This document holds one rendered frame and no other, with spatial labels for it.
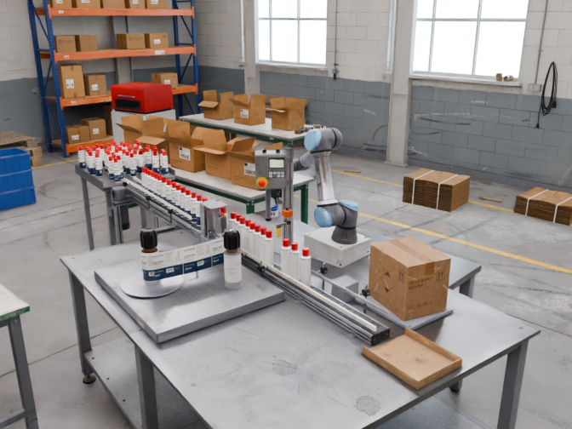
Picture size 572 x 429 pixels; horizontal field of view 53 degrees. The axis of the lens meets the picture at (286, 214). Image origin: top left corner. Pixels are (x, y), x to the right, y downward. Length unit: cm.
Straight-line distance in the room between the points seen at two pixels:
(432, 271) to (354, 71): 691
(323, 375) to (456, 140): 649
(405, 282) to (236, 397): 90
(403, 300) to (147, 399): 125
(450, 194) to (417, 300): 426
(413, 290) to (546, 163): 559
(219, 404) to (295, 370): 35
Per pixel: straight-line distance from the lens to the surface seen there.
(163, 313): 268
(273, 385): 226
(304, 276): 281
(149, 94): 831
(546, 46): 792
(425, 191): 696
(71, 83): 988
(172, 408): 319
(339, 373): 233
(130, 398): 331
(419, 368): 240
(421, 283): 264
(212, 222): 328
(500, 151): 823
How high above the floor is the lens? 215
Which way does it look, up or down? 19 degrees down
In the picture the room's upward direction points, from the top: straight up
